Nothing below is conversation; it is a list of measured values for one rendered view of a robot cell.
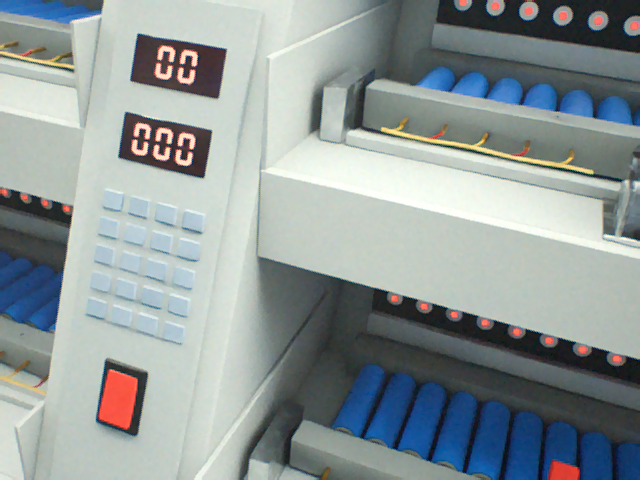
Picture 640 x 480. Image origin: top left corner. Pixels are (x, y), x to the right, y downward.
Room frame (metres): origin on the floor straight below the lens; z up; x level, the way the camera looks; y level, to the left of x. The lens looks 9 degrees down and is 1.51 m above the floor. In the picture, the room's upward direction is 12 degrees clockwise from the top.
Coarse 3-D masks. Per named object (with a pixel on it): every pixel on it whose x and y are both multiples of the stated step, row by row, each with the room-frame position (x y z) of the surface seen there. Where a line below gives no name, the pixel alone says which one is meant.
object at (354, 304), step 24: (408, 0) 0.49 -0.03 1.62; (432, 0) 0.48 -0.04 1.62; (408, 24) 0.49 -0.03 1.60; (432, 24) 0.48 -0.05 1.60; (408, 48) 0.48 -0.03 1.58; (408, 72) 0.48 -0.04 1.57; (48, 240) 0.56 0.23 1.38; (360, 288) 0.48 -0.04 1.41; (336, 312) 0.49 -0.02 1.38; (360, 312) 0.48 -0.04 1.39; (336, 336) 0.49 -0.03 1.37; (456, 360) 0.46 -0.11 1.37; (624, 408) 0.43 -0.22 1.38
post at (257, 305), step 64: (256, 0) 0.30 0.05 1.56; (320, 0) 0.33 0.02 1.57; (384, 0) 0.44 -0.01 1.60; (256, 64) 0.30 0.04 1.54; (256, 128) 0.30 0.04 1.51; (256, 192) 0.30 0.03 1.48; (256, 256) 0.31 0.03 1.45; (64, 320) 0.32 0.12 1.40; (256, 320) 0.33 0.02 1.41; (256, 384) 0.35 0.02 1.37; (192, 448) 0.30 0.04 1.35
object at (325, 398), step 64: (320, 320) 0.44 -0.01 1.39; (384, 320) 0.44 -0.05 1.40; (448, 320) 0.43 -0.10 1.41; (320, 384) 0.43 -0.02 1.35; (384, 384) 0.42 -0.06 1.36; (448, 384) 0.41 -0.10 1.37; (512, 384) 0.41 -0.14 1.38; (576, 384) 0.41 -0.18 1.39; (256, 448) 0.33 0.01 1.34; (320, 448) 0.34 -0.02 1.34; (384, 448) 0.35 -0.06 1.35; (448, 448) 0.36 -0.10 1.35; (512, 448) 0.37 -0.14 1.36; (576, 448) 0.38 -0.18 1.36
